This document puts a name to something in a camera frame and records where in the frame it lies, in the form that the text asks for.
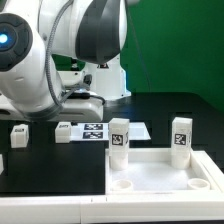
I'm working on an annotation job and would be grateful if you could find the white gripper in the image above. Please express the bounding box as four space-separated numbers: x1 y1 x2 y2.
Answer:
0 98 103 122

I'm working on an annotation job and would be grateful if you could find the white square table top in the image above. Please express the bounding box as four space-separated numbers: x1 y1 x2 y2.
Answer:
105 148 223 194

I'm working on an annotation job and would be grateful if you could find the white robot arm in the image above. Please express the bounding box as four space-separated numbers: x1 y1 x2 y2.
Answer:
0 0 140 122

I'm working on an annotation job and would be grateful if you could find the white tag sheet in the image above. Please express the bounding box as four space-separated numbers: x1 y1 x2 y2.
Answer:
70 122 151 141

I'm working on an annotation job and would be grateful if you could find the white block at left edge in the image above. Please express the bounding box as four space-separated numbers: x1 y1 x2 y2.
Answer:
0 154 4 175

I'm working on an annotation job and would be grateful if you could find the grey corrugated arm cable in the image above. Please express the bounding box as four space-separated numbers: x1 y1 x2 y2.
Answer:
45 0 106 108

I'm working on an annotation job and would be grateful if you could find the white front fence rail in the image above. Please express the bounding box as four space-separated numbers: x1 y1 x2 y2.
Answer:
0 191 224 224

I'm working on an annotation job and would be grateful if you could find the white fence rail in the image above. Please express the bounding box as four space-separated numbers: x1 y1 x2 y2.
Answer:
195 151 224 193
0 191 224 224

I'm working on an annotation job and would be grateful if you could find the white right fence rail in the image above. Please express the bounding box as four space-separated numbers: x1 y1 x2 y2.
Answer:
195 151 224 193

